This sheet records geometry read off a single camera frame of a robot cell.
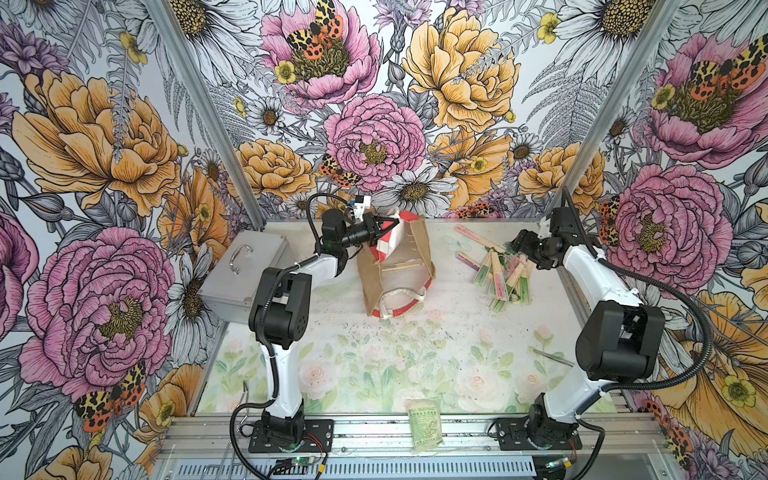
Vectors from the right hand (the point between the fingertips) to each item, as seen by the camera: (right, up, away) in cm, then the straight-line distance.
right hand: (519, 253), depth 91 cm
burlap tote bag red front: (-39, -13, +4) cm, 41 cm away
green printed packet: (-30, -41, -17) cm, 54 cm away
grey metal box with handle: (-83, -10, -6) cm, 84 cm away
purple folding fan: (-11, -3, +17) cm, 21 cm away
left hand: (-36, +8, -4) cm, 37 cm away
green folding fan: (+6, -10, +11) cm, 16 cm away
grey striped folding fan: (-35, -4, +15) cm, 38 cm away
